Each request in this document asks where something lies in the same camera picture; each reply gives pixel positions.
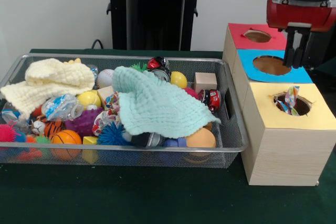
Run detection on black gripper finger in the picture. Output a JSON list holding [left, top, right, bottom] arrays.
[[284, 28, 297, 67], [295, 29, 310, 69]]

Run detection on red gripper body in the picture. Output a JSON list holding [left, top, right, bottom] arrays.
[[266, 0, 336, 32]]

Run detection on colourful polka dot cloth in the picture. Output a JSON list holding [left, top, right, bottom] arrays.
[[276, 85, 301, 115]]

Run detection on shallow clear mesh bin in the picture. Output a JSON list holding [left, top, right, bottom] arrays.
[[0, 52, 249, 169]]

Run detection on wooden box with three holes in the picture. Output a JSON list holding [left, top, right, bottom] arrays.
[[223, 23, 336, 187]]

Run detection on black chair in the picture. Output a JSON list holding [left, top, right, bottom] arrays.
[[304, 27, 336, 72]]

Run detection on small wooden cube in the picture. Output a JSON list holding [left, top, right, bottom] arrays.
[[193, 72, 218, 93]]

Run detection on yellow ball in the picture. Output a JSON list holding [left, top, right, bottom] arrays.
[[170, 71, 188, 89], [78, 90, 102, 110]]

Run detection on peach orange ball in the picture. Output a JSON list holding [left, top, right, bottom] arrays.
[[185, 127, 217, 152]]

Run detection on mint green cloth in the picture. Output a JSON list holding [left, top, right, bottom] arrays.
[[111, 66, 221, 140]]

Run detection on green spiky ball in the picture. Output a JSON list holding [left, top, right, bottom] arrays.
[[130, 62, 149, 73]]

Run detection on white toy baseball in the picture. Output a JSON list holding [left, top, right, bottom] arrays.
[[96, 69, 115, 89]]

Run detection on cream yellow cloth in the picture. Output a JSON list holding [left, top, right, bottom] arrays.
[[0, 58, 96, 119]]

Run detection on orange toy basketball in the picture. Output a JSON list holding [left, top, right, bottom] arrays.
[[51, 130, 83, 161]]

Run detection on pink spiky ball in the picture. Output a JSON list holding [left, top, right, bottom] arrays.
[[0, 123, 17, 143]]

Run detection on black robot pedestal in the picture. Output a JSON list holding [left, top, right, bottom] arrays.
[[101, 0, 212, 51]]

